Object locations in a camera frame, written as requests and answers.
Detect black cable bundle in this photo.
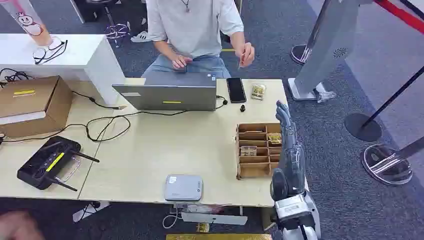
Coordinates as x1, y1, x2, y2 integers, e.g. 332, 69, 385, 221
0, 67, 35, 88

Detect white sneaker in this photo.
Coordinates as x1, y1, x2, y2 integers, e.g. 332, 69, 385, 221
130, 30, 152, 44

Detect person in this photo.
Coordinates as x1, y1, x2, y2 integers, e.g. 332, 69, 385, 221
141, 0, 256, 79

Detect black smartphone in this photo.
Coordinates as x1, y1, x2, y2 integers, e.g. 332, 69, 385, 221
226, 77, 248, 104

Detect clear plastic bag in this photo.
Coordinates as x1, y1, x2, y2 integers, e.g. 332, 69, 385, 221
173, 202, 227, 215

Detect pink cup with snowman print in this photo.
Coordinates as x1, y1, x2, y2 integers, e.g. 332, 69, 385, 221
0, 0, 55, 47

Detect white flat bar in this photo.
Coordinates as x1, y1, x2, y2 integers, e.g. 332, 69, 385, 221
180, 211, 249, 226

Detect white power strip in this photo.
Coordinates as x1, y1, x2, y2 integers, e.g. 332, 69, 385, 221
72, 200, 111, 223

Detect black stanchion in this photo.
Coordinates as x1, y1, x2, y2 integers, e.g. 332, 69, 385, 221
344, 65, 424, 143

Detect pale desk leg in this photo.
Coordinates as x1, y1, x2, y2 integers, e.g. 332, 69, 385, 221
260, 206, 280, 231

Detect brown cardboard box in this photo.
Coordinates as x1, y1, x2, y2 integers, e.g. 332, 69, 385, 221
0, 75, 74, 139

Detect clear-wrapped card pack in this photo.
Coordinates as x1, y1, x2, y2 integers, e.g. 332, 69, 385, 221
250, 83, 267, 101

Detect black controller with antennas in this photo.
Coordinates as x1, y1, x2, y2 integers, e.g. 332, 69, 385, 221
16, 135, 101, 193

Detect grey laptop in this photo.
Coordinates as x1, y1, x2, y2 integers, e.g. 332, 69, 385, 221
111, 72, 218, 112

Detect long black looped cable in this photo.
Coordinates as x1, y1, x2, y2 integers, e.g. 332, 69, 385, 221
0, 95, 229, 144

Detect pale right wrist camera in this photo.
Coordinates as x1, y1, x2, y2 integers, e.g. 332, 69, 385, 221
274, 197, 309, 222

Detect white cabinet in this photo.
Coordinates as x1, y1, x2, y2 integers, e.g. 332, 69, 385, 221
0, 33, 127, 107

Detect black cable with plug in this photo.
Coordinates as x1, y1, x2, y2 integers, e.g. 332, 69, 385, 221
71, 90, 128, 111

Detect white cable loop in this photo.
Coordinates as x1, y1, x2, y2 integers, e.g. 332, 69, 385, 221
161, 211, 182, 230

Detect red barrier belt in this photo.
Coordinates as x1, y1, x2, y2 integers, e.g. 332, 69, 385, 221
373, 0, 424, 35

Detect black-rimmed glasses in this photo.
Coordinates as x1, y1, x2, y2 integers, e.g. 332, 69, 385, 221
32, 39, 69, 66

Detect golden printed card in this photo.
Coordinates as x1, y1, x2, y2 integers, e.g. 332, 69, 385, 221
267, 132, 283, 145

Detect black cabinet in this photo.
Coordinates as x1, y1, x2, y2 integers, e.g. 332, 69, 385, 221
68, 0, 108, 25

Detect flat grey device box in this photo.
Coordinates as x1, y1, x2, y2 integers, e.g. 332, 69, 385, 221
163, 174, 204, 202

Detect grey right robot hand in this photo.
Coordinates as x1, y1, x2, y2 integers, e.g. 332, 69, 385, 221
269, 100, 307, 202

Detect wooden compartment card box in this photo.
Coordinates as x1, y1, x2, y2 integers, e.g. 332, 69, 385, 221
235, 122, 284, 181

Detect stool with chrome base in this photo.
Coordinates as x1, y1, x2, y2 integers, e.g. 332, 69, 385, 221
85, 0, 131, 49

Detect grey standing kiosk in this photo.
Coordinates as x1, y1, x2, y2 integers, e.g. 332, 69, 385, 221
287, 0, 376, 102

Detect person's left hand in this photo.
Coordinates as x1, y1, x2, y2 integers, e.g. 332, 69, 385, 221
237, 42, 256, 69

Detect chrome stanchion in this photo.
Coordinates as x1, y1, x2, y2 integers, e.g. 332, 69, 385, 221
290, 0, 333, 65

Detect person's right hand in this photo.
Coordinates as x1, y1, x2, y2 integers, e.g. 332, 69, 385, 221
170, 54, 194, 70

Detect pale printed card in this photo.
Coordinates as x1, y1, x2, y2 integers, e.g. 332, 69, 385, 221
240, 145, 258, 157

